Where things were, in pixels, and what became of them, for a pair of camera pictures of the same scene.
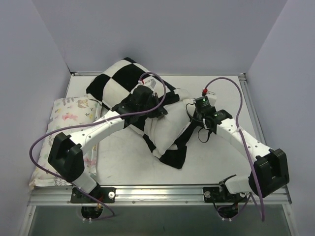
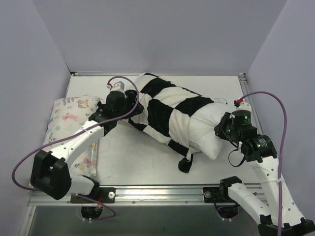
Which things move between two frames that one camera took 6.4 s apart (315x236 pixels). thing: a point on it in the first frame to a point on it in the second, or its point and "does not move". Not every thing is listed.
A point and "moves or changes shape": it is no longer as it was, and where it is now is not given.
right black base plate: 214,194 does not move
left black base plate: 105,194 does not move
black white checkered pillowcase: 167,134 moves or changes shape
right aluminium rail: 250,101 does not move
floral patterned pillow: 65,110 does not move
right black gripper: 197,118 to 222,126
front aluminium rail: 152,195 does not move
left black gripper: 156,105 to 133,103
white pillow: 162,132 to 203,136
